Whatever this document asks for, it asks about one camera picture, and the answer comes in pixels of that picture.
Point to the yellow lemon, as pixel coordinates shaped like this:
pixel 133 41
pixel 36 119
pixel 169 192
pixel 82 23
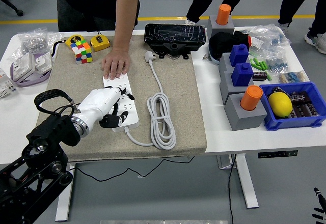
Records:
pixel 280 104

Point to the blue block with knob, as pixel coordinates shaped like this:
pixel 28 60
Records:
pixel 242 76
pixel 239 56

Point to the clear bag of blue resistors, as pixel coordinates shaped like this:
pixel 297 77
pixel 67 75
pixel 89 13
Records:
pixel 276 63

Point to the grey-brown mat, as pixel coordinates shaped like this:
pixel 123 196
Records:
pixel 178 107

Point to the dark brown capacitor pack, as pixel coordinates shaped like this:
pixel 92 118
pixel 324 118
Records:
pixel 303 107

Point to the round yellow tape measure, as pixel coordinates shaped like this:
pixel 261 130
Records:
pixel 74 40

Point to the person's left hand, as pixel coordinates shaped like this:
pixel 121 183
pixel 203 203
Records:
pixel 116 62

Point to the small black clip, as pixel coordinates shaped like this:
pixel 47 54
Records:
pixel 276 90

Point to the white bowl with blue rim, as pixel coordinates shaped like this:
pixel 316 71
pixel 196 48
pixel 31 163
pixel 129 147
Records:
pixel 214 60

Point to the white circuit breaker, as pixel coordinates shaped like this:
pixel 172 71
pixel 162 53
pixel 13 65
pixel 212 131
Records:
pixel 5 86

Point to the black cloth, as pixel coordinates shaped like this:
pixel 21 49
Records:
pixel 221 43

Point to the small white carton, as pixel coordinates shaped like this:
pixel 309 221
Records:
pixel 257 43

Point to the small orange cap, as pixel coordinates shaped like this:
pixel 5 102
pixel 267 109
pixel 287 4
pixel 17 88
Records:
pixel 250 41

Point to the white table leg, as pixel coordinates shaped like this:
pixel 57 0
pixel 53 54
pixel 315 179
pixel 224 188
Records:
pixel 63 208
pixel 245 183

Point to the clear bag of metal parts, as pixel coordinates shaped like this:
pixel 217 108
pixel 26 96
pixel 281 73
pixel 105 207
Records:
pixel 31 43

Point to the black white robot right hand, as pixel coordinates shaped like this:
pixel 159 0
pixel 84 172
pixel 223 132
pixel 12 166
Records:
pixel 322 203

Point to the purple tray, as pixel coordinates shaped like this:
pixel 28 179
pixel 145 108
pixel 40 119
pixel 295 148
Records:
pixel 28 82

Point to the large clear bag of resistors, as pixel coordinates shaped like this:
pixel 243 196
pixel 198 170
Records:
pixel 272 34

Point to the small yellow tape measure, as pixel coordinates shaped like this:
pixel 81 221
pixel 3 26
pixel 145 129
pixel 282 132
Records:
pixel 100 43

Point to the blue plastic bin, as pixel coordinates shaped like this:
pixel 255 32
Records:
pixel 290 123

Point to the grey square block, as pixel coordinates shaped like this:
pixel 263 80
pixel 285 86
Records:
pixel 244 121
pixel 225 86
pixel 224 63
pixel 212 26

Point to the orange cylinder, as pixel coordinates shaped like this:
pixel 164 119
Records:
pixel 223 14
pixel 250 98

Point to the scrambled colour puzzle cube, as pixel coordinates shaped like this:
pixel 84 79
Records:
pixel 82 52

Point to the white power strip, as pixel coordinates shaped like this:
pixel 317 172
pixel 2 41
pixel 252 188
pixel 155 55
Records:
pixel 127 107

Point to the black table control panel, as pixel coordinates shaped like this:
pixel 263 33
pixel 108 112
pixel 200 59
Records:
pixel 277 154

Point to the black device in plastic wrap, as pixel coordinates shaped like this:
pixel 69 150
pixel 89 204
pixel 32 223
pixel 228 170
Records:
pixel 174 34

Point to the person's left forearm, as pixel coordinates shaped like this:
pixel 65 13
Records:
pixel 124 17

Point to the green battery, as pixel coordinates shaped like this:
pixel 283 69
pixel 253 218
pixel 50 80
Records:
pixel 265 66
pixel 269 76
pixel 256 66
pixel 252 62

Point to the clear bag of taped resistors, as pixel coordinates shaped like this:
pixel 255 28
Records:
pixel 293 77

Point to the white socket box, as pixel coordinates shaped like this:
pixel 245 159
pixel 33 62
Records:
pixel 43 60
pixel 23 66

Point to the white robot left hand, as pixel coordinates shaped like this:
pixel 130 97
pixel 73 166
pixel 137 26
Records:
pixel 98 104

